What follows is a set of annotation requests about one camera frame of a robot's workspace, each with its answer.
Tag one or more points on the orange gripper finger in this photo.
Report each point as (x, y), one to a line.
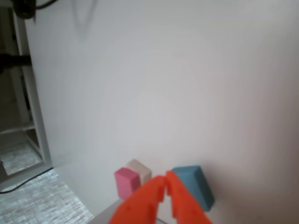
(140, 205)
(184, 207)

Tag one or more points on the pink cuboid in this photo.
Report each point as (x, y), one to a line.
(125, 184)

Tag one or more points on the blue cuboid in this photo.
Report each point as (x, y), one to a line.
(198, 184)

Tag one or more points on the white cuboid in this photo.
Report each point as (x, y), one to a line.
(140, 169)

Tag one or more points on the black bar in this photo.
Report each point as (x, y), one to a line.
(14, 61)

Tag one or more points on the white table frame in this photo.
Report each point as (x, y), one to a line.
(39, 140)

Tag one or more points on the black table camera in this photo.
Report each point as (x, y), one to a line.
(24, 10)

